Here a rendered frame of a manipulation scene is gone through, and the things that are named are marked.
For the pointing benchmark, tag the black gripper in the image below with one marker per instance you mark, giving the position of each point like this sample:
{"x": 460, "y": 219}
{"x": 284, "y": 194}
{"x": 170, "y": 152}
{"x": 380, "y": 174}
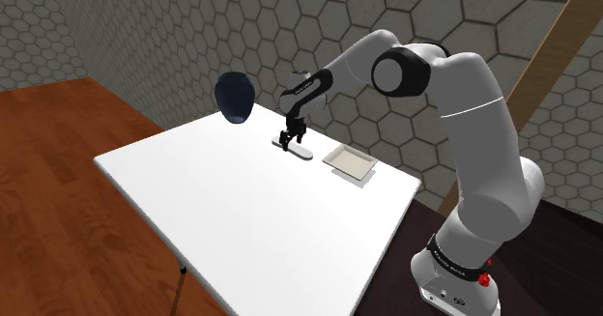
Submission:
{"x": 294, "y": 126}

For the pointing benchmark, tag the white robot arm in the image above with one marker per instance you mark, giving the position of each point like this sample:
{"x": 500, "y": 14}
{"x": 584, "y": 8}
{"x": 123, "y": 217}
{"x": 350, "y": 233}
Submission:
{"x": 476, "y": 131}

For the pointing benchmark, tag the white flat remote control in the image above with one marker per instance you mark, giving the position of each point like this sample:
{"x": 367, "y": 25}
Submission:
{"x": 301, "y": 152}

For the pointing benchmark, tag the white square tray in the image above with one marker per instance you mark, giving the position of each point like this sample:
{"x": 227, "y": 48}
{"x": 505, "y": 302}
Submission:
{"x": 351, "y": 162}

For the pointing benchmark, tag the dark blue vase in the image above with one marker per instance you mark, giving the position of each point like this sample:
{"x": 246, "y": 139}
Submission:
{"x": 234, "y": 96}

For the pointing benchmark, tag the white table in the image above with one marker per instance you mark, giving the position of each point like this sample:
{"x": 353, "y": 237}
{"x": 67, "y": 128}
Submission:
{"x": 245, "y": 211}

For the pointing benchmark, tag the brown wooden beam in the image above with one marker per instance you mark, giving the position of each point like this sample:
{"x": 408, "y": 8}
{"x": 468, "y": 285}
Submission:
{"x": 560, "y": 46}

